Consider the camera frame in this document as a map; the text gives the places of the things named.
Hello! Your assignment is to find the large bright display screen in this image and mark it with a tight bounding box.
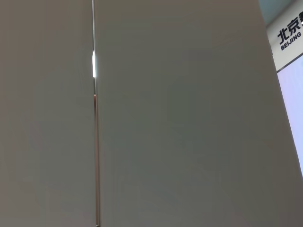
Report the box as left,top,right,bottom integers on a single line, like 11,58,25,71
276,56,303,179

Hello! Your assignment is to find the black wall sign lettering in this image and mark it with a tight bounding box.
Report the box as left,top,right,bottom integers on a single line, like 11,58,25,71
276,13,303,52

